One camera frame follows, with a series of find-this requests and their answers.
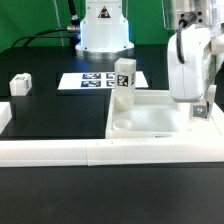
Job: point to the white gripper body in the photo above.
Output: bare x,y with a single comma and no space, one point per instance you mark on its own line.
189,81

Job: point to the white square tabletop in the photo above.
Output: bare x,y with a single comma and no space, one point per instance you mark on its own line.
155,114

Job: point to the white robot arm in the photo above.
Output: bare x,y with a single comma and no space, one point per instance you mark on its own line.
104,30

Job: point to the white U-shaped fence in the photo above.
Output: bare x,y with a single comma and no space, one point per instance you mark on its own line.
205,143

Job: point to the white marker sheet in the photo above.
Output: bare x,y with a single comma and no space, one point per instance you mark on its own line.
95,80

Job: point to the metal cable connector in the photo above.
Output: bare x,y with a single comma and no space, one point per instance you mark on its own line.
73,29

